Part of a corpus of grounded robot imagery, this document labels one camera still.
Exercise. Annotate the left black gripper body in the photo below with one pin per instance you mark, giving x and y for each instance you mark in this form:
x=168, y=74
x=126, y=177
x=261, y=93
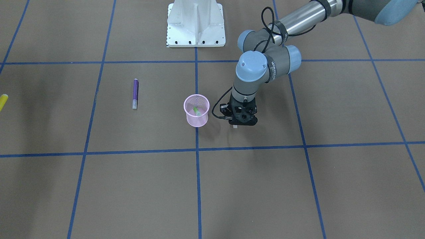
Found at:
x=226, y=108

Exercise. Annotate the green highlighter pen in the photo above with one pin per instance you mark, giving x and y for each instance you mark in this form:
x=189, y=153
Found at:
x=196, y=111

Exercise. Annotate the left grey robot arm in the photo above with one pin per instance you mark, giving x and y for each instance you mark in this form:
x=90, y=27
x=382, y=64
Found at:
x=265, y=56

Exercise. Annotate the pink mesh pen holder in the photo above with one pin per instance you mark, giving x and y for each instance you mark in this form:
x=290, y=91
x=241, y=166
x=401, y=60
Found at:
x=202, y=103

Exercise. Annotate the purple highlighter pen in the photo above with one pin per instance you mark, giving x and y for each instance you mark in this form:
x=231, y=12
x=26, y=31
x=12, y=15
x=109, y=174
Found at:
x=135, y=94

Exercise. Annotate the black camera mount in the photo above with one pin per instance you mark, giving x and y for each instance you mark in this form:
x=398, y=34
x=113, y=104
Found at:
x=225, y=109

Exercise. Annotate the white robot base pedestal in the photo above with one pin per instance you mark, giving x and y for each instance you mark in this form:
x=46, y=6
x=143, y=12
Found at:
x=195, y=23

